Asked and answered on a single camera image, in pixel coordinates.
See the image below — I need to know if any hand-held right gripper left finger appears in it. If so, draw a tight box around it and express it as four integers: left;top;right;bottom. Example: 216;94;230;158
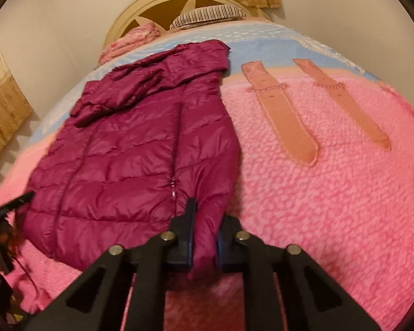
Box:
28;198;198;331

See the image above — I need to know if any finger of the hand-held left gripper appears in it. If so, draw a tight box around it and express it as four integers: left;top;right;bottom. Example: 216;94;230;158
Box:
0;191;36;216

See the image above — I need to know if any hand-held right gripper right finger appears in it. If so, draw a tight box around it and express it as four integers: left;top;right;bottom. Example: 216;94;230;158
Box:
216;215;382;331

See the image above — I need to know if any magenta puffer jacket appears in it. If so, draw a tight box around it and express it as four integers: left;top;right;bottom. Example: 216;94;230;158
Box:
21;39;243;281

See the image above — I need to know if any wide beige patterned curtain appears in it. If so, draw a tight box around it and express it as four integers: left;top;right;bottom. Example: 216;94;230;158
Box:
0;27;34;170

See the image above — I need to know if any pink and blue printed blanket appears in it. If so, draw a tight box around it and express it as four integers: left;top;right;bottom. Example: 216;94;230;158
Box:
0;19;414;331

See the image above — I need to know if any pink folded quilt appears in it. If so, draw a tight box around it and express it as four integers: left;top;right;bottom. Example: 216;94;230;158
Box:
99;22;161;65

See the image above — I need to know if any striped pillow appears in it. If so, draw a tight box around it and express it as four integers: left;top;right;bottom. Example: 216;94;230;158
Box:
169;6;248;30

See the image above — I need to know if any cream wooden bed headboard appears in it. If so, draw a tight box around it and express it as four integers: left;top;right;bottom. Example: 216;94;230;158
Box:
104;0;270;52

